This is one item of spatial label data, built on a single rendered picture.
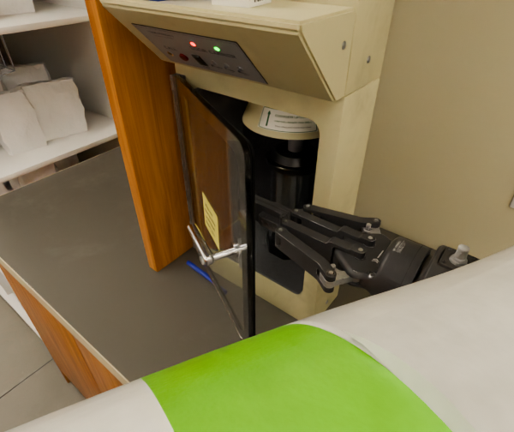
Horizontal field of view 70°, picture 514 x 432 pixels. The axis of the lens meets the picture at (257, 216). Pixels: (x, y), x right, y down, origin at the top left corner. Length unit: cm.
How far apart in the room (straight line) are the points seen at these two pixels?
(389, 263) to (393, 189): 65
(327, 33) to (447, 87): 52
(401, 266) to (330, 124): 22
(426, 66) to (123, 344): 84
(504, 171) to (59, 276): 102
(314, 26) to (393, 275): 25
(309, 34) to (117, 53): 38
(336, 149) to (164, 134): 38
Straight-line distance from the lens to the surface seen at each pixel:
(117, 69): 69
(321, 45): 42
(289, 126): 59
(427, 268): 39
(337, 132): 52
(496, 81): 89
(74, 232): 110
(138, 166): 75
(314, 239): 43
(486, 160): 94
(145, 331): 81
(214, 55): 52
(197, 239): 56
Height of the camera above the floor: 157
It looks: 37 degrees down
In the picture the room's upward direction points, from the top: straight up
